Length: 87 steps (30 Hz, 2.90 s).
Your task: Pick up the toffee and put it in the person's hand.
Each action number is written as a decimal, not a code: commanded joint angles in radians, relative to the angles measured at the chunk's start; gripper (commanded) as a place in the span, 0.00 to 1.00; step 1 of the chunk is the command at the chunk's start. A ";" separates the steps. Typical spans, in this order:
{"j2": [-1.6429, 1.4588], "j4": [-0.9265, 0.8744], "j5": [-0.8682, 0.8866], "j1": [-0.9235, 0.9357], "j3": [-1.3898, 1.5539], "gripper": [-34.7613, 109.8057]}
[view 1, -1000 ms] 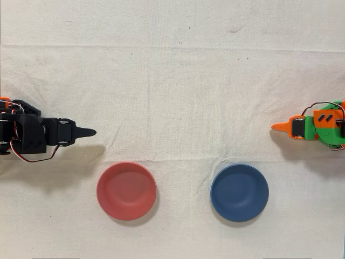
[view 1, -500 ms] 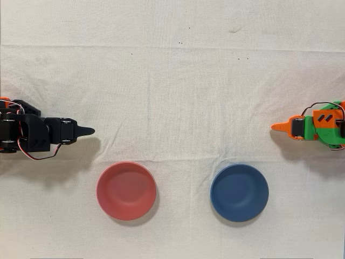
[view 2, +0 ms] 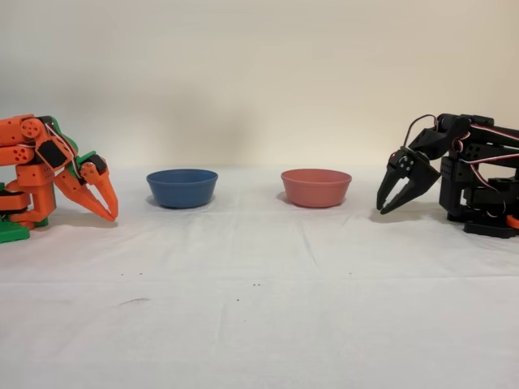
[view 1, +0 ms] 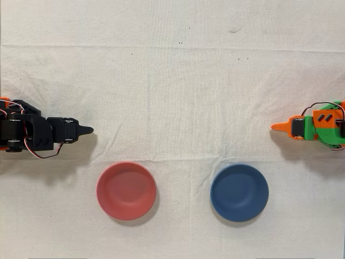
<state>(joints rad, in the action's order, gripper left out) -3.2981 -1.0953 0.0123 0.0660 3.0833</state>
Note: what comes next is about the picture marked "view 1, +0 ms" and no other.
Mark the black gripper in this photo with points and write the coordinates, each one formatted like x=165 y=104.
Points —
x=70 y=130

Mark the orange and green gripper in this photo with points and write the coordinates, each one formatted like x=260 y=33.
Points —
x=296 y=128

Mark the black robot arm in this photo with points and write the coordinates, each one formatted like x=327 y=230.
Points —
x=37 y=132

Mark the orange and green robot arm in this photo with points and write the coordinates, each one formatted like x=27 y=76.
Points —
x=326 y=132

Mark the pink plastic bowl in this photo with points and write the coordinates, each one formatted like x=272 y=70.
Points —
x=126 y=191

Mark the blue plastic bowl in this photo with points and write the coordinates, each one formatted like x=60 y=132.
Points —
x=239 y=193

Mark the orange base clamp piece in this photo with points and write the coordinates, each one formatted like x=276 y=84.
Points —
x=4 y=99

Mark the white tablecloth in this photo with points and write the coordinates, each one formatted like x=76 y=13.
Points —
x=172 y=81

